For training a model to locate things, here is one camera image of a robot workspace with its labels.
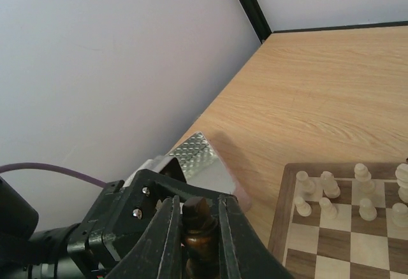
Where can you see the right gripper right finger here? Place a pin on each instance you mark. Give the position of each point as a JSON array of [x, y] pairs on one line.
[[241, 252]]

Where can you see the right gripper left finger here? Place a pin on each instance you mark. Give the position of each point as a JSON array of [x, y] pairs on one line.
[[158, 253]]

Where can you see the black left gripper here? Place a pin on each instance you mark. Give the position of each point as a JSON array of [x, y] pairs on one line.
[[108, 232]]

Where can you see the dark piece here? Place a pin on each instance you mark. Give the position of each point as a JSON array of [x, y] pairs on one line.
[[200, 235]]

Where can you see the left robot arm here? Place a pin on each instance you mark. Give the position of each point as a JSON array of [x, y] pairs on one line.
[[20, 219]]

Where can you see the wooden chess board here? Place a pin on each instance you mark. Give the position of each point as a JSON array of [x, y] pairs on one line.
[[347, 246]]

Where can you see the white pawn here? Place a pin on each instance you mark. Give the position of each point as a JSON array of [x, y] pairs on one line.
[[303, 208], [367, 210], [399, 214], [328, 210]]

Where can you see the white rook left corner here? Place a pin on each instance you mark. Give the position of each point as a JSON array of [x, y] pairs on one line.
[[306, 183]]

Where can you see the left metal tray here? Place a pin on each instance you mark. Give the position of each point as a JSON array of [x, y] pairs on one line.
[[204, 167]]

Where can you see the white knight left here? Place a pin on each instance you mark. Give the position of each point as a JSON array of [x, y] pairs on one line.
[[329, 184]]

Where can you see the white bishop left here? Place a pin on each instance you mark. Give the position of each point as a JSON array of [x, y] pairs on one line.
[[364, 178]]

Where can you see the white queen piece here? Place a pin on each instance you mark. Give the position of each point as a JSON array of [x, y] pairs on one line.
[[401, 174]]

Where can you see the black enclosure frame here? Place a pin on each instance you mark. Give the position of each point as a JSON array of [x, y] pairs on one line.
[[262, 29]]

